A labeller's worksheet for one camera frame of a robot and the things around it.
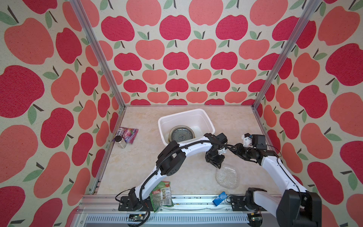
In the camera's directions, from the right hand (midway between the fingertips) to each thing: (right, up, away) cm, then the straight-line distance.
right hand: (233, 152), depth 86 cm
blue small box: (-12, -21, -12) cm, 27 cm away
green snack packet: (-43, -21, -10) cm, 49 cm away
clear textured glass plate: (-4, -14, -2) cm, 15 cm away
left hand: (-8, -11, -3) cm, 14 cm away
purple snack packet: (-70, +10, +15) cm, 73 cm away
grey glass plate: (-32, +10, +12) cm, 36 cm away
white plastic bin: (-23, +21, +11) cm, 33 cm away
